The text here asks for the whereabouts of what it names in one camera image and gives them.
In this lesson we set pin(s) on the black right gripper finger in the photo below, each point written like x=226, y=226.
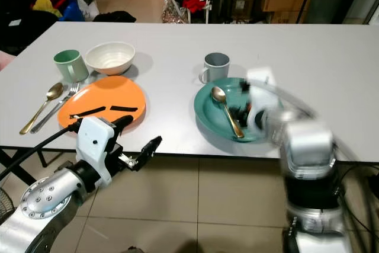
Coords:
x=239, y=114
x=243, y=86

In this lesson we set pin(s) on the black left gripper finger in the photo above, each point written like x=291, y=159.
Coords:
x=125, y=122
x=151, y=150

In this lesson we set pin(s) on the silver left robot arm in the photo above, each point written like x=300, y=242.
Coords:
x=41, y=202

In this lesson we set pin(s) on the person's bare forearm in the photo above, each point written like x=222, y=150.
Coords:
x=6, y=60

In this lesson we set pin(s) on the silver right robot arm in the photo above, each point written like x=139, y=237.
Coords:
x=308, y=146

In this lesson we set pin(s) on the short black strip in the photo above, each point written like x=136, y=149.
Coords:
x=123, y=108

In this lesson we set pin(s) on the teal plate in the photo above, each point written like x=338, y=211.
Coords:
x=213, y=117

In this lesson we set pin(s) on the gold spoon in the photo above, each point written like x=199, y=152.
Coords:
x=54, y=90
x=218, y=94

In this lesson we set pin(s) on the grey mug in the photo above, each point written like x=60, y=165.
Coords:
x=216, y=67

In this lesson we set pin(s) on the orange plate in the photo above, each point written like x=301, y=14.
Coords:
x=106, y=93

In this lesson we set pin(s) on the long black strip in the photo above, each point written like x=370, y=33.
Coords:
x=89, y=111

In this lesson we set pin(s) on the white ribbed bowl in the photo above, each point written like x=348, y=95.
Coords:
x=109, y=57

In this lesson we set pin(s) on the silver fork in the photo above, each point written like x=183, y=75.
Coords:
x=56, y=109

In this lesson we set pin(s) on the green mug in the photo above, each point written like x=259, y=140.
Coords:
x=71, y=66

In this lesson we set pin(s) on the red cloth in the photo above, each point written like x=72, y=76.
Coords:
x=195, y=2

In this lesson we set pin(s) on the small black bag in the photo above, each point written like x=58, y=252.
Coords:
x=114, y=16

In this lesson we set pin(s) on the white plastic bag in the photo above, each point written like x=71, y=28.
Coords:
x=90, y=5

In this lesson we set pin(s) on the blue bag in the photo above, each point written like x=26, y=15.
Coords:
x=71, y=11

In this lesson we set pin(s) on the large black bag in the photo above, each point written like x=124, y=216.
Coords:
x=23, y=28

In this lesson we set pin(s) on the yellow cloth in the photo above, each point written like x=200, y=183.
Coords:
x=46, y=1

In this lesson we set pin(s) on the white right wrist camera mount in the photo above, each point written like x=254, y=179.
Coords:
x=263, y=93

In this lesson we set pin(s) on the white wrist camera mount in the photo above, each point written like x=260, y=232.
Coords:
x=95, y=143
x=263, y=93

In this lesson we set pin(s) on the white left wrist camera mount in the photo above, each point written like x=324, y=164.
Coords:
x=95, y=143

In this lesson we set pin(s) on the black table leg frame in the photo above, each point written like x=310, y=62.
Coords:
x=15, y=167

